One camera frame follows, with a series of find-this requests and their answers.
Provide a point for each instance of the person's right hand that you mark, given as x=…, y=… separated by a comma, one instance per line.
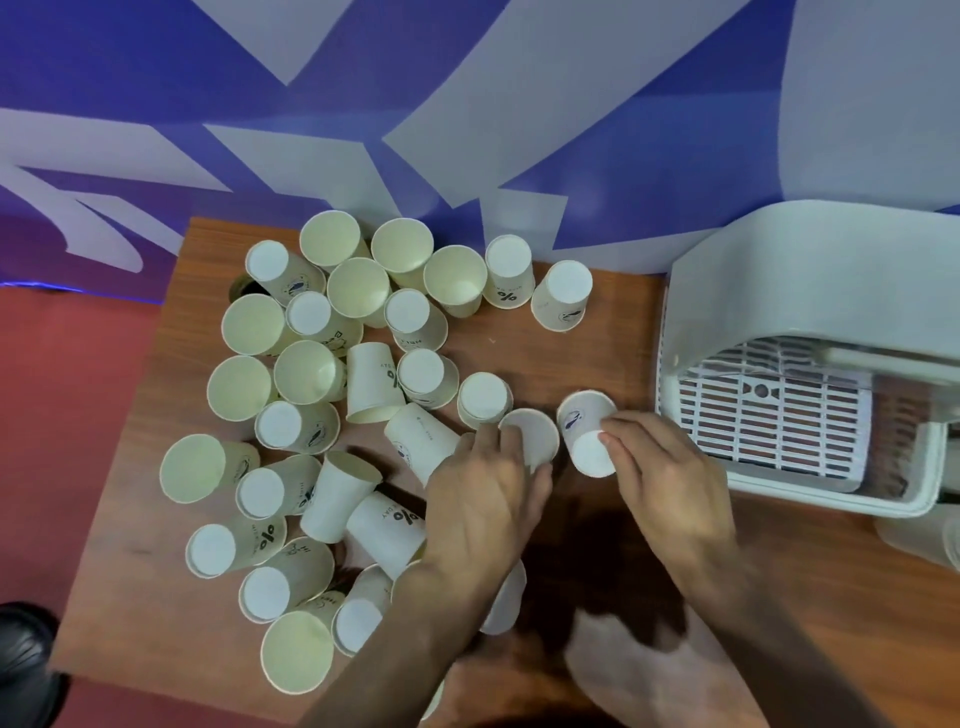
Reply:
x=675, y=495

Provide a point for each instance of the person's left hand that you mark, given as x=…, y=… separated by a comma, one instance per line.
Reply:
x=480, y=517

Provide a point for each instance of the person's right thumb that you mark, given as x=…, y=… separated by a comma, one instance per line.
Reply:
x=616, y=461

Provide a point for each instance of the person's left thumb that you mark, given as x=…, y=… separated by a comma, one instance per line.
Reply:
x=541, y=489

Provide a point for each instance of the plain white paper cup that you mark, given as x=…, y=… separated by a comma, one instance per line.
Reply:
x=534, y=435

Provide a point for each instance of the person's right forearm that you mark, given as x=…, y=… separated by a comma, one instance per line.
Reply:
x=780, y=652

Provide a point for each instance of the person's left forearm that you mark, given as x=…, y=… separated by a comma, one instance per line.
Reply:
x=397, y=645

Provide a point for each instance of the pile of white paper cups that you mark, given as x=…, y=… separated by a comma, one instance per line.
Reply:
x=315, y=420

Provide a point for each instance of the white plastic basket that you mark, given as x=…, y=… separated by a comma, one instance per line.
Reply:
x=795, y=300

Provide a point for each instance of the clear plastic container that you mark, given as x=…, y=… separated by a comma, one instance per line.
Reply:
x=922, y=536

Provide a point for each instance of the blue and white banner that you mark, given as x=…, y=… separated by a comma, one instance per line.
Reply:
x=480, y=112

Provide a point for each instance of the black shoe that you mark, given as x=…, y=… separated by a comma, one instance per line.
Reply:
x=26, y=667

